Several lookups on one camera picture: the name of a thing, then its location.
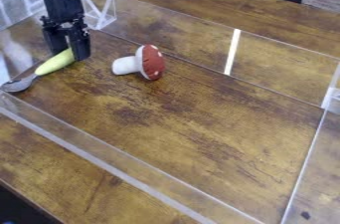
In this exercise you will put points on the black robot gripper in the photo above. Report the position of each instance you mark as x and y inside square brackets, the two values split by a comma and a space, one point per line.
[65, 11]

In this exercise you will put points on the green handled metal spoon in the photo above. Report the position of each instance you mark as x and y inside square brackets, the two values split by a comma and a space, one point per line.
[52, 65]

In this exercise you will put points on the red and white toy mushroom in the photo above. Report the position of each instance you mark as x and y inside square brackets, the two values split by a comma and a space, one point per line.
[148, 62]

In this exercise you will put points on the clear acrylic triangle bracket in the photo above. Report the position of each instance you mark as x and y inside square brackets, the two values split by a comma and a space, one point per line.
[99, 18]

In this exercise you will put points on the clear acrylic enclosure wall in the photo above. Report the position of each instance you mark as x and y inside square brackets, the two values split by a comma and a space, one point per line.
[211, 136]

